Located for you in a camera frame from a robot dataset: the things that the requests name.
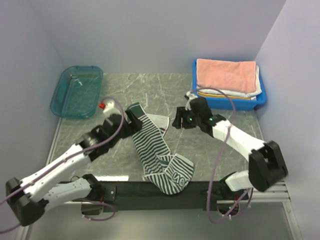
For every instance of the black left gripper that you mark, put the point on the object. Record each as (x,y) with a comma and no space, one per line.
(136,124)

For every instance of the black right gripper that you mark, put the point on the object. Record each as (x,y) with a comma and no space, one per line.
(181,112)

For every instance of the green white striped towel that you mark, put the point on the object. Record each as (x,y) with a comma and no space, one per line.
(171,173)

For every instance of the pink terry towel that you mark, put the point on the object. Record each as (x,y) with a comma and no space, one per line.
(226,75)

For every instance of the white terry towel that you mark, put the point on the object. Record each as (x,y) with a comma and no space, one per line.
(258,89)

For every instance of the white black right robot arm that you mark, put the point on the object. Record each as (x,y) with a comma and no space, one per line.
(266,165)

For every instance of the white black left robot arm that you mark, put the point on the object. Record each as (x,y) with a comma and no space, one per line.
(30,197)

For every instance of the blue plastic bin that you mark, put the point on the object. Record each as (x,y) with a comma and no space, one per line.
(224,103)

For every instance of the yellow white striped towel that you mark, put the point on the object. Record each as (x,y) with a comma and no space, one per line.
(222,96)

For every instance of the teal plastic laundry basket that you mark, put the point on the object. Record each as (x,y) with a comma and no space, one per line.
(77,93)

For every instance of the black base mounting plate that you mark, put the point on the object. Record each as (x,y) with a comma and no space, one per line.
(143,195)

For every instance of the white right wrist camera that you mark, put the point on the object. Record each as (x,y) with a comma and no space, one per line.
(189,96)

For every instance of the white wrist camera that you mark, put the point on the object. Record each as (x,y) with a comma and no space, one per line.
(189,96)
(109,108)

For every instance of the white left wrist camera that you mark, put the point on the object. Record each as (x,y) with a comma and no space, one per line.
(109,108)

